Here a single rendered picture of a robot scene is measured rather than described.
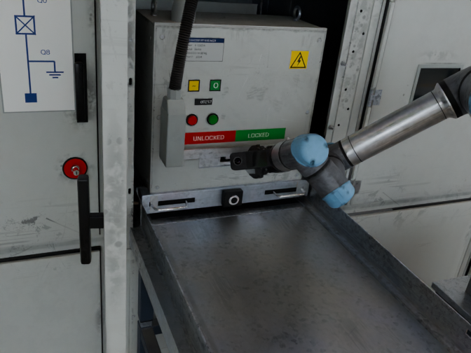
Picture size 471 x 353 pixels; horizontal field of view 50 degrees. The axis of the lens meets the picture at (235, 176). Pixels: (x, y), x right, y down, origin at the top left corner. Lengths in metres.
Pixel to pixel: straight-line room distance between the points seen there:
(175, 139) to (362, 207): 0.76
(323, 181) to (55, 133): 0.64
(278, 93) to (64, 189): 0.64
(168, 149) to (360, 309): 0.60
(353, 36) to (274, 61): 0.23
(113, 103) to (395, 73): 1.10
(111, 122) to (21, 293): 0.92
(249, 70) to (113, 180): 0.81
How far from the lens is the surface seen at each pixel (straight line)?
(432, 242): 2.06
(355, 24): 1.49
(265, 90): 1.44
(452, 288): 1.61
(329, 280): 1.32
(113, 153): 0.65
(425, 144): 1.78
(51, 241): 1.40
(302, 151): 1.12
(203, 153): 1.39
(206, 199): 1.50
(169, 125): 1.25
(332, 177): 1.18
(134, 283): 1.55
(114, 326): 0.81
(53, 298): 1.51
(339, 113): 1.54
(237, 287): 1.24
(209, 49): 1.35
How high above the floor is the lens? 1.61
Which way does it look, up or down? 26 degrees down
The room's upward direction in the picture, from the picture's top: 6 degrees clockwise
